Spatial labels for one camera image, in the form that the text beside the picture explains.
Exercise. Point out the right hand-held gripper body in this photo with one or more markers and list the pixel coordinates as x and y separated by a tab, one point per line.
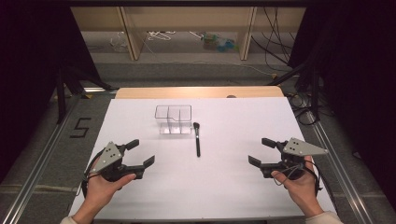
299	147

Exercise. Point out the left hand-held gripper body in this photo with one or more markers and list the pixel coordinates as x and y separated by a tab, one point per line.
107	157

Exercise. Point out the clear plastic organizer box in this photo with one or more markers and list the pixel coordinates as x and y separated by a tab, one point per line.
174	119

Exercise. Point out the black makeup brush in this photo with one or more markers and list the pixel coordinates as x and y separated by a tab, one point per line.
197	140

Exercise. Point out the person's left hand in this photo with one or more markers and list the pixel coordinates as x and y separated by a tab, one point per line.
101	191

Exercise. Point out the person's right hand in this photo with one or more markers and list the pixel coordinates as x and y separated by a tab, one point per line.
303	189

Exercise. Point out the black metal stand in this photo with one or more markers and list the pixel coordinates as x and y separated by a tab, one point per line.
315	93
62	93

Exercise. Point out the dark curtain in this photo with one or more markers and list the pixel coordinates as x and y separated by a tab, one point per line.
28	62
358	62

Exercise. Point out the colourful plastic packets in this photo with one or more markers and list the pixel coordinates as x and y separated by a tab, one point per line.
219	43

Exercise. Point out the beige wooden desk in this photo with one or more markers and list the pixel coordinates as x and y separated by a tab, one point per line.
186	18

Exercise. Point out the metal floor rail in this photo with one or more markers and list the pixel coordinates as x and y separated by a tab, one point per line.
341	168
37	174

